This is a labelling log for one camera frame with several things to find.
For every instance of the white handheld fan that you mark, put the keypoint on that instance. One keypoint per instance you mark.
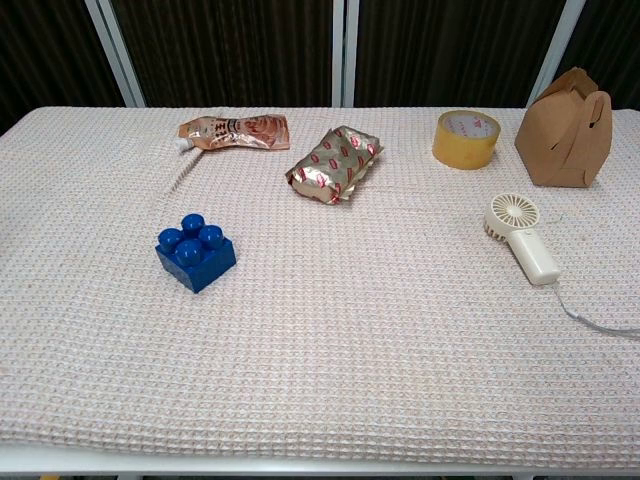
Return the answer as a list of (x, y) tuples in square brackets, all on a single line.
[(530, 247)]

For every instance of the pink waffle weave tablecloth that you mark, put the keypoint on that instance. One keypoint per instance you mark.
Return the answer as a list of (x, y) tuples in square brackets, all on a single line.
[(320, 310)]

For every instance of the gold foil snack package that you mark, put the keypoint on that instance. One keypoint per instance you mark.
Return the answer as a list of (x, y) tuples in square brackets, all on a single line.
[(335, 167)]

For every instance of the blue toy building block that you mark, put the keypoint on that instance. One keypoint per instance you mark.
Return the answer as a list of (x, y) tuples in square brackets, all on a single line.
[(197, 257)]

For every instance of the orange spouted drink pouch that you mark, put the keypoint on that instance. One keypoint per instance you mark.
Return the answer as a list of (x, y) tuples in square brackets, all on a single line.
[(240, 132)]

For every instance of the yellow packing tape roll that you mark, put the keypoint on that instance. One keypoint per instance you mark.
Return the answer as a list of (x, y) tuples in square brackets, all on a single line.
[(462, 145)]

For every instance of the brown kraft paper box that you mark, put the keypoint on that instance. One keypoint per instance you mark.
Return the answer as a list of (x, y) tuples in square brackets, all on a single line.
[(560, 142)]

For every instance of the white metal frame post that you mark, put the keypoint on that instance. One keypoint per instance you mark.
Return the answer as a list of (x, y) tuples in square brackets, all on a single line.
[(345, 52), (555, 50), (116, 52)]

